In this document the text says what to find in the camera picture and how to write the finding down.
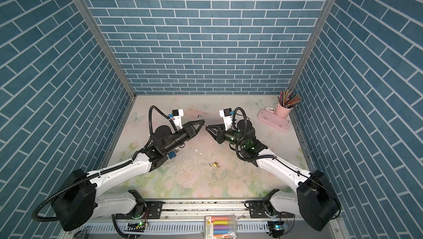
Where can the pink pencil cup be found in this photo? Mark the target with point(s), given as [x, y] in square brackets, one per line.
[282, 111]

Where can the small brass padlock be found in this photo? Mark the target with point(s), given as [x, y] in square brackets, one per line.
[215, 164]

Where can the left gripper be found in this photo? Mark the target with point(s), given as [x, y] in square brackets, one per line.
[188, 130]

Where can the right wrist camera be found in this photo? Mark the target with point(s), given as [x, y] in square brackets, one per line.
[227, 116]

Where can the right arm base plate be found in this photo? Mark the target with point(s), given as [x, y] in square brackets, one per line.
[262, 209]

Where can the coloured pencils bunch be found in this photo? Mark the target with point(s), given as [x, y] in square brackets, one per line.
[289, 100]

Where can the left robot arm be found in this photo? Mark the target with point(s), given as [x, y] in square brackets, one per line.
[85, 197]

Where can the blue padlock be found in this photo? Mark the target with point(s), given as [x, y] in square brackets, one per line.
[171, 154]

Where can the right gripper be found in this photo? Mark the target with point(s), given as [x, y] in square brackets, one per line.
[221, 135]

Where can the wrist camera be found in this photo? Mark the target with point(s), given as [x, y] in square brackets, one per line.
[227, 116]
[175, 118]

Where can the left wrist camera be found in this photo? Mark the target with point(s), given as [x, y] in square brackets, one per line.
[175, 118]

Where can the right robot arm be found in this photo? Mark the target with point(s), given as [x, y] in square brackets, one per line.
[315, 201]

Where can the aluminium rail frame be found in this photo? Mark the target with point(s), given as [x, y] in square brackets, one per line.
[185, 217]

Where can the large brass padlock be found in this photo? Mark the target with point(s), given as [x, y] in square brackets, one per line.
[200, 118]

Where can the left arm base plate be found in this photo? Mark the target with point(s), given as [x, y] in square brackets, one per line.
[148, 210]

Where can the box of coloured markers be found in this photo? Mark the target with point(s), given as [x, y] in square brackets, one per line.
[220, 227]

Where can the pink pencil case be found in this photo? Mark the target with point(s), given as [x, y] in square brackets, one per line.
[271, 119]

